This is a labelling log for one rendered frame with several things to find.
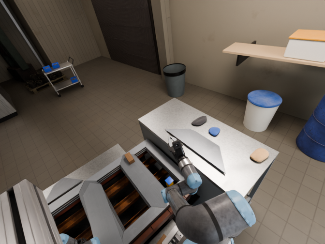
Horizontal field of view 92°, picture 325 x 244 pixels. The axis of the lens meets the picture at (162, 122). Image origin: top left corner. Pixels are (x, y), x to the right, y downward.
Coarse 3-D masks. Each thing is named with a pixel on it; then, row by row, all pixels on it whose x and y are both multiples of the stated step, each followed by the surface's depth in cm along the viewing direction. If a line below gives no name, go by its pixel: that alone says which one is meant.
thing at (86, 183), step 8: (120, 168) 167; (104, 176) 159; (128, 176) 156; (88, 184) 153; (80, 192) 148; (104, 192) 149; (72, 200) 145; (144, 200) 138; (64, 208) 143; (112, 208) 135; (120, 224) 125; (120, 232) 119
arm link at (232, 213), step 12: (228, 192) 55; (204, 204) 53; (216, 204) 51; (228, 204) 50; (240, 204) 50; (216, 216) 48; (228, 216) 48; (240, 216) 48; (252, 216) 49; (216, 228) 47; (228, 228) 47; (240, 228) 48; (228, 240) 63
